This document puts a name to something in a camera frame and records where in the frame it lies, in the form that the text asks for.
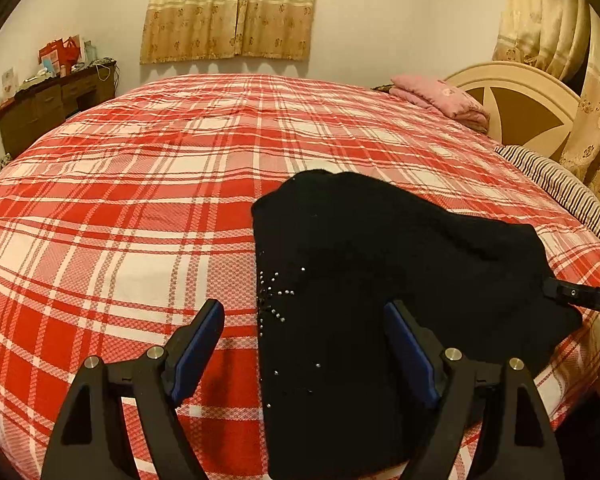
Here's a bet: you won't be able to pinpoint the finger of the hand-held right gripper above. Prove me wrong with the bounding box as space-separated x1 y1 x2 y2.
541 275 600 317

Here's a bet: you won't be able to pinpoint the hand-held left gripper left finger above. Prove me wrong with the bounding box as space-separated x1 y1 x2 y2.
40 299 226 480

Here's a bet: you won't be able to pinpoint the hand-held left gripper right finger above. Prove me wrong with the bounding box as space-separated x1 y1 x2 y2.
384 300 566 480

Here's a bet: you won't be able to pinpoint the black pants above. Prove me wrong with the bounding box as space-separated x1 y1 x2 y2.
251 170 583 478

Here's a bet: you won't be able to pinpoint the striped pillow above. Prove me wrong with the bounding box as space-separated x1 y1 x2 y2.
495 145 600 241

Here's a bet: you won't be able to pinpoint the red plaid bed sheet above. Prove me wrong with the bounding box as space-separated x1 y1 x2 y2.
0 72 600 480

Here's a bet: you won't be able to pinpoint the cream round bed headboard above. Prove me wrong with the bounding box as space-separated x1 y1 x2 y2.
444 60 581 163

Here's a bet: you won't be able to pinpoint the pink folded quilt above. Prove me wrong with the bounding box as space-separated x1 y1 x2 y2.
390 74 491 133

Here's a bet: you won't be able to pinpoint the brown wooden dresser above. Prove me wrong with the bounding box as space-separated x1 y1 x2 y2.
0 60 118 158

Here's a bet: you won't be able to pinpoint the beige patterned long curtain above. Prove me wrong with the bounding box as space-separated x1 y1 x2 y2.
491 0 600 211

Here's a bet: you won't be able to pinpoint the white standing card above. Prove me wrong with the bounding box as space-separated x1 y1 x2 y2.
1 67 20 98

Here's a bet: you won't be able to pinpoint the red gift bag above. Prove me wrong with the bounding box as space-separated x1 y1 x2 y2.
39 36 82 67

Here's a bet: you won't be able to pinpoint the beige patterned window curtain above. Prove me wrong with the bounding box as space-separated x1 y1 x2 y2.
140 0 322 65

